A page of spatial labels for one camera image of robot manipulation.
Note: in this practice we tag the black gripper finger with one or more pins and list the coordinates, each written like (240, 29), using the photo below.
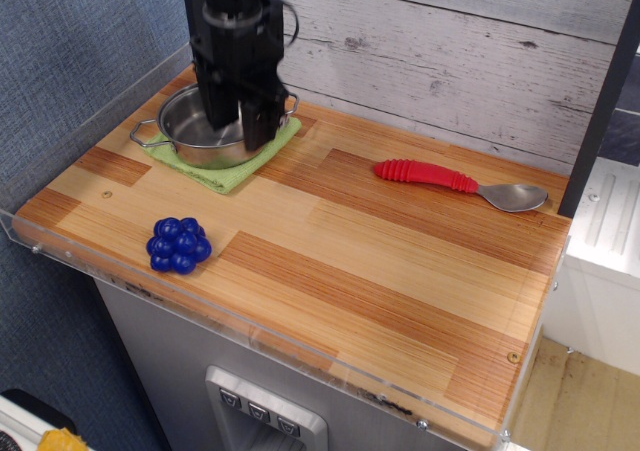
(260, 121)
(220, 103)

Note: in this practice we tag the yellow black object corner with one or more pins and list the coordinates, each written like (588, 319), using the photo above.
(28, 423)

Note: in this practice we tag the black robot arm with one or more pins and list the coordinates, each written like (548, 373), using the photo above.
(239, 13)

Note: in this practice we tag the dark left frame post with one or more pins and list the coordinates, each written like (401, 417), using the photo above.
(203, 37)

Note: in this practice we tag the blue toy grape cluster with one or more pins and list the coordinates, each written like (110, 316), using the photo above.
(178, 245)

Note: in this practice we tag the silver dispenser button panel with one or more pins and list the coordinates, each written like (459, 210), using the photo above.
(248, 416)

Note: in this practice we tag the dark frame post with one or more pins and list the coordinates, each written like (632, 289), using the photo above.
(610, 92)
(203, 37)

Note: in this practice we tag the white toy sink counter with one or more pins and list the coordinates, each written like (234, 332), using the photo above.
(593, 307)

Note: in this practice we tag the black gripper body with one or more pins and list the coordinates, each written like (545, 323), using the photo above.
(249, 57)

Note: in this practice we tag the green cloth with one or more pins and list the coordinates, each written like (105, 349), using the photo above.
(225, 180)

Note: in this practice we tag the red handled metal spoon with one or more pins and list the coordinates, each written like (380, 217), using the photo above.
(511, 198)

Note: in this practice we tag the stainless steel pot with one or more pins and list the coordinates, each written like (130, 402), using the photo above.
(186, 133)

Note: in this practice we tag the dark right frame post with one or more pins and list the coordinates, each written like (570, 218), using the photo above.
(610, 92)

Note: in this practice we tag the grey toy fridge cabinet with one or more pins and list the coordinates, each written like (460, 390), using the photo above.
(171, 354)

